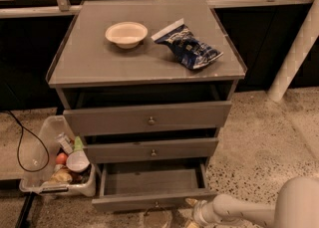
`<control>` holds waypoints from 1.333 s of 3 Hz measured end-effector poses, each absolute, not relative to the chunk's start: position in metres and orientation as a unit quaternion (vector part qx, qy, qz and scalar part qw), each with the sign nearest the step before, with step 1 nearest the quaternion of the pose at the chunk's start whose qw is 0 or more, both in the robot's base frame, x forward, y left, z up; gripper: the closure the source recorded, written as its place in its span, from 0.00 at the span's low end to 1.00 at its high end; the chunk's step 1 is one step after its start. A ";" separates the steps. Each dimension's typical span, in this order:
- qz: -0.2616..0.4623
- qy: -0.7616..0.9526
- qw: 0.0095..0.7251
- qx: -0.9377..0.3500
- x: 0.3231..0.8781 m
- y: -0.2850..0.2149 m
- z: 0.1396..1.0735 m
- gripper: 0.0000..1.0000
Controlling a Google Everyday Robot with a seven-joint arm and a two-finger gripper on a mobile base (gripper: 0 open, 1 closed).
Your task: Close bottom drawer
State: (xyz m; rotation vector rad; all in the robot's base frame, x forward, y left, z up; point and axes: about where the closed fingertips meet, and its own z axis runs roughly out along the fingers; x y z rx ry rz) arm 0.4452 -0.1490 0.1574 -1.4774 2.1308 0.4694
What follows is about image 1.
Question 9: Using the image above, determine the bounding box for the grey bottom drawer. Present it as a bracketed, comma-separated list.
[92, 158, 216, 212]

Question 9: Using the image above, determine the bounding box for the grey drawer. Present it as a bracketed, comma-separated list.
[92, 158, 216, 212]
[84, 137, 218, 163]
[64, 101, 231, 136]

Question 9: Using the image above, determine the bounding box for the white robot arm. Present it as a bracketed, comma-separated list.
[185, 177, 319, 228]

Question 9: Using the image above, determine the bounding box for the grey middle drawer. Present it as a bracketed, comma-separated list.
[84, 137, 218, 163]

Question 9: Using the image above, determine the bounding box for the grey drawer cabinet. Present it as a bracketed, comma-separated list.
[45, 0, 248, 170]

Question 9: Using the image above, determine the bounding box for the grey top drawer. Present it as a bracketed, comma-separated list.
[64, 101, 231, 136]

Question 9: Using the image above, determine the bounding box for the white bowl in bin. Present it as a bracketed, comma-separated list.
[66, 150, 90, 173]

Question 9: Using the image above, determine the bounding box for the green bottle in bin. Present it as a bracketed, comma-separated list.
[74, 136, 83, 151]

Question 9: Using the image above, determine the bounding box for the orange ball in bin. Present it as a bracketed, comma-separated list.
[56, 153, 68, 165]

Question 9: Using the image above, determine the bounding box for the white bottle in bin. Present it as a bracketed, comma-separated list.
[56, 132, 73, 154]

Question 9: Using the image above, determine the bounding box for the clear plastic storage bin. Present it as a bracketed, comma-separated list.
[19, 115, 96, 197]

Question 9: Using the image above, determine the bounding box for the blue chip bag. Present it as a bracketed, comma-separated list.
[152, 19, 223, 71]

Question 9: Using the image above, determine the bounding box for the black cable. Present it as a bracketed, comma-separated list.
[0, 110, 51, 173]

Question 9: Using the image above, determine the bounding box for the white diagonal post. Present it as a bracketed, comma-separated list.
[267, 0, 319, 102]

